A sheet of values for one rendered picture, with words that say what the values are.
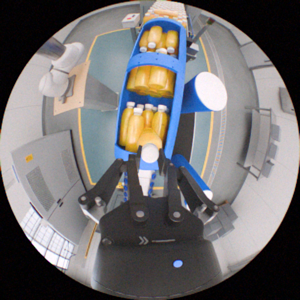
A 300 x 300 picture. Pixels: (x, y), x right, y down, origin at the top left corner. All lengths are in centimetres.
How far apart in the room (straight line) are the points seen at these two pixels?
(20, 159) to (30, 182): 32
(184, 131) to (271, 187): 309
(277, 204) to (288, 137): 171
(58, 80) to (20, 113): 227
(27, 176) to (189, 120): 246
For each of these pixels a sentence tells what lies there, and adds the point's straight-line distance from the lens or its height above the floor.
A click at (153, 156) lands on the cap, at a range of 21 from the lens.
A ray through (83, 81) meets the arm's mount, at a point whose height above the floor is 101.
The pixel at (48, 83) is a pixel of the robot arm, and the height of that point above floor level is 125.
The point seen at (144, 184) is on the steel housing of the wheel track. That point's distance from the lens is 81.
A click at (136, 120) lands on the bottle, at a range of 40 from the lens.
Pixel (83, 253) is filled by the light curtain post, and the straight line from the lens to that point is 80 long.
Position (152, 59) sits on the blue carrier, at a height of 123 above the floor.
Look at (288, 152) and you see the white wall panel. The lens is 328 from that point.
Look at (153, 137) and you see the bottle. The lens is 25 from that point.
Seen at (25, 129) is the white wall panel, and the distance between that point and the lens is 288.
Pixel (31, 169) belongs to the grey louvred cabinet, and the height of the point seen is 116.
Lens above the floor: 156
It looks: 71 degrees down
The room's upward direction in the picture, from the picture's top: 175 degrees clockwise
